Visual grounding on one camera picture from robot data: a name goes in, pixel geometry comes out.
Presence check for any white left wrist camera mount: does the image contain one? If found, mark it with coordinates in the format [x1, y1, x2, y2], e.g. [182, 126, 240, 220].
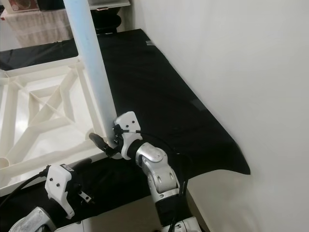
[45, 164, 77, 221]

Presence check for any beige cover cloth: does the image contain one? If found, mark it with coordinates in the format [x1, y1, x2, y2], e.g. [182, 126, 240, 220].
[4, 10, 74, 49]

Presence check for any red printed carton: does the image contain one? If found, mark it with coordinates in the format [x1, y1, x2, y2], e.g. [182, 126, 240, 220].
[7, 0, 40, 13]

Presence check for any white plastic children table top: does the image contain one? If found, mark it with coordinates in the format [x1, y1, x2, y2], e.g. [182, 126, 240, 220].
[0, 57, 120, 197]

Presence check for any black plastic bag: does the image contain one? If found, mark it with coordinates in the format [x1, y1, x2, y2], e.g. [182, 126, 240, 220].
[39, 0, 66, 11]

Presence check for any white plastic table leg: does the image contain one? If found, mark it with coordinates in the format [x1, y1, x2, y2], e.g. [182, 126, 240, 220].
[63, 0, 120, 149]

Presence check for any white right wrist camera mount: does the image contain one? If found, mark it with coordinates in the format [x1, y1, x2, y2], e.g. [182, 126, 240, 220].
[113, 111, 143, 161]

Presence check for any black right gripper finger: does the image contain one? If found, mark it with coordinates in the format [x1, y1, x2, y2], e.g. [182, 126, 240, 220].
[89, 132, 116, 155]

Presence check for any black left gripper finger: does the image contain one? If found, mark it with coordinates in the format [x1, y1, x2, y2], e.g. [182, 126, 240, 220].
[65, 158, 93, 171]
[84, 172, 107, 197]

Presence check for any black tablecloth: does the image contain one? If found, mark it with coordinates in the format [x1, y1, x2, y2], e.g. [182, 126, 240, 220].
[0, 28, 252, 232]

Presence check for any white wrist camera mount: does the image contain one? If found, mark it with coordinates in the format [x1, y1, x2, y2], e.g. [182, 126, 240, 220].
[113, 111, 143, 161]
[45, 164, 77, 221]

